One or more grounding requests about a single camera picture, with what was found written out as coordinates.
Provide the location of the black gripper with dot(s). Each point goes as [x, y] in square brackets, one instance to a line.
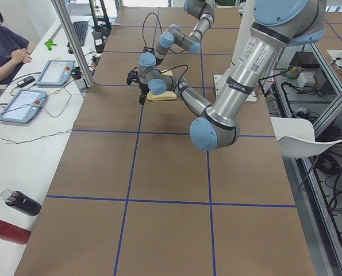
[142, 91]

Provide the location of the cream long-sleeve printed shirt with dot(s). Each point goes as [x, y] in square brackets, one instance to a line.
[161, 85]

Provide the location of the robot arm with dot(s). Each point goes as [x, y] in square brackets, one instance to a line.
[191, 43]
[276, 24]

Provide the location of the person's hand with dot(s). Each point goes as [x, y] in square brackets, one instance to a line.
[25, 57]

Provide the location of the person's other hand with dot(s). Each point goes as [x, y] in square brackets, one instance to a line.
[18, 56]

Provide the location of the black keyboard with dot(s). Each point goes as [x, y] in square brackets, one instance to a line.
[80, 28]

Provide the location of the upper teach pendant tablet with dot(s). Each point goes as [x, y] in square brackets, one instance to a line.
[55, 73]

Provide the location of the teach pendant tablet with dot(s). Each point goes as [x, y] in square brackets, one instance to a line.
[55, 73]
[24, 106]

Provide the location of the green object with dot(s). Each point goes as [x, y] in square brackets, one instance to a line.
[50, 44]

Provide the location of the black phone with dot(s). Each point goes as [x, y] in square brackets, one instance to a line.
[26, 81]

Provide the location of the lower teach pendant tablet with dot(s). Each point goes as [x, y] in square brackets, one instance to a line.
[24, 106]

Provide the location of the person in navy shirt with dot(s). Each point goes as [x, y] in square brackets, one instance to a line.
[9, 42]

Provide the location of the white plastic chair seat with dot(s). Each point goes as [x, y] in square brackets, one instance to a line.
[296, 138]

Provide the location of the black water bottle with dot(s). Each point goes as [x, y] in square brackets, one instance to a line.
[20, 202]

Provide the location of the red cylinder bottle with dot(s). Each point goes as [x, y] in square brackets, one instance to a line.
[13, 233]

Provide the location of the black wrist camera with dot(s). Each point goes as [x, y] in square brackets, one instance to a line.
[148, 49]
[132, 77]

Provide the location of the aluminium frame post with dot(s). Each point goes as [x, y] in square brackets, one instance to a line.
[74, 41]

